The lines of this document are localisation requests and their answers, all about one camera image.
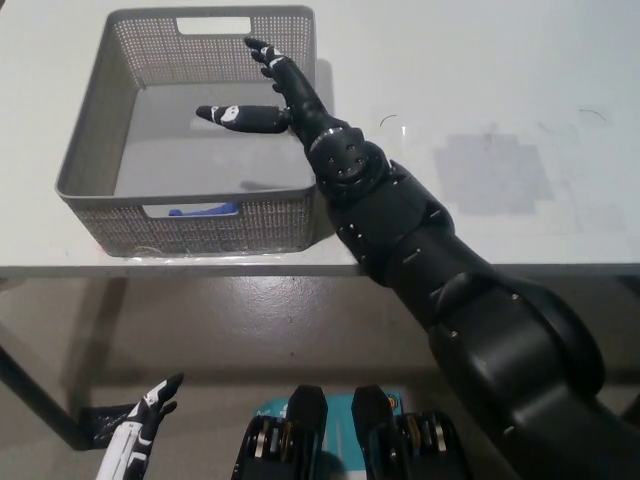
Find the dark metal table leg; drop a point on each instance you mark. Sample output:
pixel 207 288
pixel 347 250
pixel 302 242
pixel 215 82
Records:
pixel 40 385

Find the black robot body block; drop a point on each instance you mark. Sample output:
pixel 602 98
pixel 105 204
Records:
pixel 372 420
pixel 307 420

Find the blue rook chess piece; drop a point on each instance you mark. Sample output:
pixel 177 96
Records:
pixel 200 211

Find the grey perforated plastic basket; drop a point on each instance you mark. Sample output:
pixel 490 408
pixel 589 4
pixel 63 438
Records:
pixel 200 160

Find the black table foot plate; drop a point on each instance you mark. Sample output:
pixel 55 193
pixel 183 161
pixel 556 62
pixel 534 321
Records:
pixel 102 422

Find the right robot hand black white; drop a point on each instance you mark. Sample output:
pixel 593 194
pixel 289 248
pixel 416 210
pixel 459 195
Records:
pixel 305 105

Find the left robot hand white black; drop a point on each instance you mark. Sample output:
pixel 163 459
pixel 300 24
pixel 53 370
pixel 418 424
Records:
pixel 127 445

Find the clear tape patch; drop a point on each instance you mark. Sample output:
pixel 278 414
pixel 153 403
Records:
pixel 490 175

